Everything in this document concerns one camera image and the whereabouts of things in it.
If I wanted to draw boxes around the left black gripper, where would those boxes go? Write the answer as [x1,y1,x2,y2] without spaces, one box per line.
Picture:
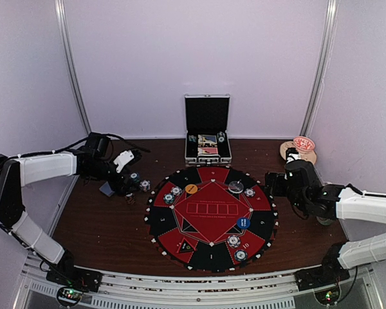
[86,158,140,196]

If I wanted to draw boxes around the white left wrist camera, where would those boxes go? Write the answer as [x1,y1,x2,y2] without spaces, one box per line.
[113,149,142,173]

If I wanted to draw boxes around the white chip stack near ten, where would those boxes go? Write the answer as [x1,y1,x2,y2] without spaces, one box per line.
[226,235,241,248]

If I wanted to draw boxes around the red white patterned bowl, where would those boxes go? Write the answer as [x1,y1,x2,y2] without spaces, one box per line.
[293,136,315,153]

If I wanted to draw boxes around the blue card deck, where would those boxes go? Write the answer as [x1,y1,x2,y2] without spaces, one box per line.
[99,182,115,197]

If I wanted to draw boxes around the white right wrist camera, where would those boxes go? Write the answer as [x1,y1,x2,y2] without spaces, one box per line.
[286,147,302,163]

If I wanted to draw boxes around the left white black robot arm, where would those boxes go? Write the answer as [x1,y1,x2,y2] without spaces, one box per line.
[0,132,140,286]

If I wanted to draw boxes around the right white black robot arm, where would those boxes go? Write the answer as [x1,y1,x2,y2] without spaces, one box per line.
[264,160,386,285]

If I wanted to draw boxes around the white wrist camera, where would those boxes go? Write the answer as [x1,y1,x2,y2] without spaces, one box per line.
[286,147,302,163]
[113,149,142,173]

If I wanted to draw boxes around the red black chip stack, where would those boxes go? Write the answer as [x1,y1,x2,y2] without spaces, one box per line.
[125,192,135,205]

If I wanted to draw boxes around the aluminium poker case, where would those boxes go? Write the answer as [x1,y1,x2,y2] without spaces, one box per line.
[184,94,232,165]

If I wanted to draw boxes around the yellow big blind button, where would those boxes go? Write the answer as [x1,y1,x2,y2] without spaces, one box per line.
[185,183,198,194]

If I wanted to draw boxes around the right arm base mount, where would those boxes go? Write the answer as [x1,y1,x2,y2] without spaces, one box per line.
[294,243,350,291]

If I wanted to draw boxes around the blue small blind button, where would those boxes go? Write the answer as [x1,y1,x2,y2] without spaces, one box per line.
[237,217,251,229]

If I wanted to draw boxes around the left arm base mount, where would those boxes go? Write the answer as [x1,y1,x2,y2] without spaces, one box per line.
[46,267,102,292]

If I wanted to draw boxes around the dark blue green chip stack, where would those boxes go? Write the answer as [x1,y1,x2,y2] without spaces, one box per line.
[129,173,140,190]

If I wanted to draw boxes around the teal chip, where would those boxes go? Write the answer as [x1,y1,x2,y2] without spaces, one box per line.
[163,193,175,205]

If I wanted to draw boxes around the aluminium front rail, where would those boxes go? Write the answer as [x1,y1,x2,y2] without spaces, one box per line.
[17,254,379,309]

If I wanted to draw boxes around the clear dealer button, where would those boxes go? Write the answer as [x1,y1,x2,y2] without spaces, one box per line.
[228,180,244,194]

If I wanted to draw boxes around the chips in case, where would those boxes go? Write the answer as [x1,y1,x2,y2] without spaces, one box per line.
[217,132,226,143]

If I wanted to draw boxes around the card decks in case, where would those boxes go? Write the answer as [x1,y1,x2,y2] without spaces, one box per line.
[198,135,218,155]

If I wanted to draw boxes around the chip on seat five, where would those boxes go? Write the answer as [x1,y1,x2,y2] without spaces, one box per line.
[170,187,182,196]

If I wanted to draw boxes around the round red black poker mat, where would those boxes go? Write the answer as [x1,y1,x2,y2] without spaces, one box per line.
[144,165,279,273]

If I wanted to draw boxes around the round wooden board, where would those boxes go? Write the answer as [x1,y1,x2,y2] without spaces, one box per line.
[279,141,317,165]

